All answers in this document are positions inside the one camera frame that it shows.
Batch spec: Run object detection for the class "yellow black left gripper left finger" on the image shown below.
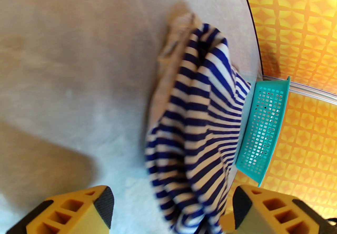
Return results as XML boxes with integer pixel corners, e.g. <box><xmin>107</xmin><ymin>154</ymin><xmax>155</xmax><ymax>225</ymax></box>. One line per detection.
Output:
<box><xmin>5</xmin><ymin>186</ymin><xmax>115</xmax><ymax>234</ymax></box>

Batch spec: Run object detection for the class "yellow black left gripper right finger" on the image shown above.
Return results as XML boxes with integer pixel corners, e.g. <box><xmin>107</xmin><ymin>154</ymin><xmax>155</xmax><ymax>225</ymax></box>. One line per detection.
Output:
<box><xmin>233</xmin><ymin>185</ymin><xmax>337</xmax><ymax>234</ymax></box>

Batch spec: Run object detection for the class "blue white striped shirt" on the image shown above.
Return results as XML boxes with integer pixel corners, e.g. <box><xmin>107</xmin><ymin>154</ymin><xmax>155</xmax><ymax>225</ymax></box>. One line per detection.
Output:
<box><xmin>145</xmin><ymin>12</ymin><xmax>252</xmax><ymax>234</ymax></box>

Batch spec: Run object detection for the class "teal plastic mesh basket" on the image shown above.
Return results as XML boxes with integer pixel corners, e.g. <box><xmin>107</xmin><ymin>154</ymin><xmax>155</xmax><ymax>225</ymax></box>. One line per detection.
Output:
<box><xmin>235</xmin><ymin>76</ymin><xmax>290</xmax><ymax>187</ymax></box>

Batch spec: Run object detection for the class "aluminium frame post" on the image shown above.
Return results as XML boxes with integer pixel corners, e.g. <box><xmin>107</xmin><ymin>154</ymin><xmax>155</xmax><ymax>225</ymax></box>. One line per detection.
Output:
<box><xmin>261</xmin><ymin>74</ymin><xmax>337</xmax><ymax>104</ymax></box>

